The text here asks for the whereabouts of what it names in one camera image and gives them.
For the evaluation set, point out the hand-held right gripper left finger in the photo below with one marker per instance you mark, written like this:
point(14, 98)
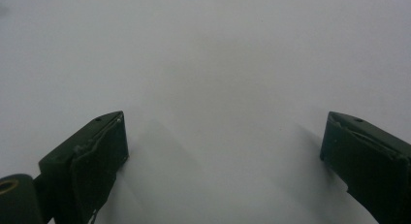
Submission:
point(87, 159)

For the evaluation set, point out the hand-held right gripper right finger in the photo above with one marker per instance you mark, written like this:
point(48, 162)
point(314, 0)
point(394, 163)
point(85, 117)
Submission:
point(371, 159)

